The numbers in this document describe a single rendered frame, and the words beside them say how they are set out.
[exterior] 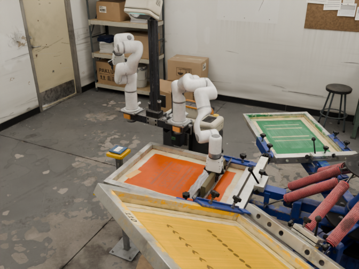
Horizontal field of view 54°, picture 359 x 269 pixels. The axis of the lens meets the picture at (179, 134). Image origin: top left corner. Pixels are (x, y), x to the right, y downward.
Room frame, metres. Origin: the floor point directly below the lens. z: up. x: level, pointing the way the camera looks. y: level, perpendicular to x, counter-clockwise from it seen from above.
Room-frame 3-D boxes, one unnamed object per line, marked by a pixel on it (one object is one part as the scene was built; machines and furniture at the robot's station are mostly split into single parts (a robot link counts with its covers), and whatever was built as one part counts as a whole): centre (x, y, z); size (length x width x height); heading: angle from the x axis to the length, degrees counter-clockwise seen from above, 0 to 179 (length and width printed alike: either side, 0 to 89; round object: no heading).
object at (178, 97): (2.40, -0.01, 1.37); 0.13 x 0.10 x 0.16; 110
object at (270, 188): (1.68, -0.52, 1.02); 0.17 x 0.06 x 0.05; 65
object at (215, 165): (1.82, -0.21, 1.12); 0.10 x 0.07 x 0.11; 65
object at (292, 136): (2.37, -0.89, 1.05); 1.08 x 0.61 x 0.23; 5
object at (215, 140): (1.86, -0.21, 1.25); 0.15 x 0.10 x 0.11; 20
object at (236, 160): (2.07, -0.35, 0.97); 0.30 x 0.05 x 0.07; 65
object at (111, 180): (1.92, -0.01, 0.97); 0.79 x 0.58 x 0.04; 65
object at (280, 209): (1.73, -0.40, 0.89); 1.24 x 0.06 x 0.06; 65
